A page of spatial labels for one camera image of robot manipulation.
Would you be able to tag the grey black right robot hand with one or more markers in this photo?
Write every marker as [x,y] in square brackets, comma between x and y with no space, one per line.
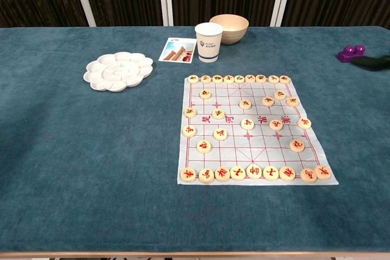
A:
[374,62]

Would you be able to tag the beige bowl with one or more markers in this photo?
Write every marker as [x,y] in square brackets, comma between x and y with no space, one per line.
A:
[234,33]

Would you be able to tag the building photo postcard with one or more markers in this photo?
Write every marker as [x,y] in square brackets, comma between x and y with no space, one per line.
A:
[176,51]

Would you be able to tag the teal velvet tablecloth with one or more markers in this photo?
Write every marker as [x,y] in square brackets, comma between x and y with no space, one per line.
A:
[91,150]

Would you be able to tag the wooden xiangqi piece black character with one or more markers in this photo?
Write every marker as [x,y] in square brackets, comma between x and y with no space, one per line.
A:
[284,79]
[217,79]
[218,114]
[189,112]
[245,104]
[292,101]
[228,79]
[250,78]
[239,79]
[205,93]
[279,95]
[273,79]
[206,79]
[192,79]
[267,100]
[260,78]

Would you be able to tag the white flower-shaped paint palette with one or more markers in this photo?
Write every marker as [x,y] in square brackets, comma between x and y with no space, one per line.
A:
[119,72]

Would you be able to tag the white xiangqi board sheet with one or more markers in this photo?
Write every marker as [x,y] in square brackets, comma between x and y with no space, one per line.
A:
[262,150]

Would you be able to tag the white paper cup blue print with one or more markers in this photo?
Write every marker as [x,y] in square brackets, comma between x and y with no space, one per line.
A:
[209,44]

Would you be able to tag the purple toy building block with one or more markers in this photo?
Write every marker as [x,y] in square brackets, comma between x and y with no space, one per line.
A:
[348,53]

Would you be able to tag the wooden xiangqi piece red character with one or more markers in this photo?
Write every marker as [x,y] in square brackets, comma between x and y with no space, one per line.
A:
[238,172]
[206,176]
[308,175]
[276,125]
[323,172]
[254,171]
[286,173]
[220,134]
[297,145]
[222,173]
[304,123]
[247,124]
[188,174]
[203,146]
[189,131]
[270,173]

